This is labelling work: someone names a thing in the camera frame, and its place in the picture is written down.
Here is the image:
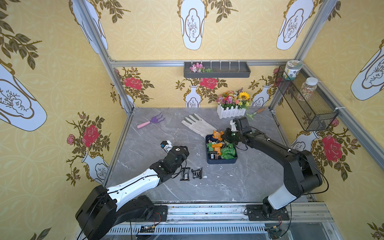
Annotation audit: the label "white lid labelled jar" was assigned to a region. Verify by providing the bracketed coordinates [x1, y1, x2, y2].
[283, 60, 303, 81]

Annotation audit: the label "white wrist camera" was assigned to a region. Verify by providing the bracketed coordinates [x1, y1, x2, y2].
[230, 120, 238, 132]
[161, 141, 173, 153]

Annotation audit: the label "green cookie packet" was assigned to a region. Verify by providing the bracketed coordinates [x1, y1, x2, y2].
[220, 144, 237, 160]

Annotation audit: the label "pink purple garden rake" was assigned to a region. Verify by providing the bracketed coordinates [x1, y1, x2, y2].
[137, 113, 165, 129]

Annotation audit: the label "white fence flower pot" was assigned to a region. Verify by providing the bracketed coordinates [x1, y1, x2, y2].
[216, 91, 252, 119]

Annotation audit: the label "pink artificial flowers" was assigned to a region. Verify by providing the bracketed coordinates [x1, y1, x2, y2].
[190, 63, 213, 73]

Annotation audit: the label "small circuit board left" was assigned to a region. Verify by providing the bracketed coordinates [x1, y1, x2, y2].
[139, 225, 156, 235]

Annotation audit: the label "black cookie packet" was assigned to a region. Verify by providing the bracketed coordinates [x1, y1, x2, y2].
[209, 152, 218, 160]
[180, 167, 191, 181]
[192, 168, 203, 180]

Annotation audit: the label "green garden trowel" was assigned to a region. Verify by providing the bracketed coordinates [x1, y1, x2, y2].
[246, 107, 265, 120]

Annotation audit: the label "grey wall shelf tray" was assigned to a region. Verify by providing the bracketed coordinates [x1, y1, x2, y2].
[184, 60, 251, 79]

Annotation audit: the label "small circuit board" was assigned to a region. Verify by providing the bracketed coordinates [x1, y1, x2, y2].
[139, 225, 156, 235]
[265, 228, 282, 240]

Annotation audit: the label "small circuit board right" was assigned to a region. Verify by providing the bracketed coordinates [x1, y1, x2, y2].
[265, 228, 282, 240]

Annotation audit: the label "white fabric garden glove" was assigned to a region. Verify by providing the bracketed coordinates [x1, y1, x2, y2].
[181, 114, 217, 138]

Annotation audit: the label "orange cookie packet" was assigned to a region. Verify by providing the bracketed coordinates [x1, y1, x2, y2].
[212, 131, 224, 141]
[212, 143, 223, 156]

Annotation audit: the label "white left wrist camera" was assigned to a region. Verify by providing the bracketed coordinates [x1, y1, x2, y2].
[161, 141, 173, 153]

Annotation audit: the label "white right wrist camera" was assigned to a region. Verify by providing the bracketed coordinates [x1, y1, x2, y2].
[230, 120, 238, 132]

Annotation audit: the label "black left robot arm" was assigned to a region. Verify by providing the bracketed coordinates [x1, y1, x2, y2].
[75, 146, 190, 240]

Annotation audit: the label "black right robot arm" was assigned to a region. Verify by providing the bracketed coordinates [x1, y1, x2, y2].
[224, 117, 323, 220]

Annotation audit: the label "dark blue storage box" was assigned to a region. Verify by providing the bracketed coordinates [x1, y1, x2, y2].
[205, 135, 238, 165]

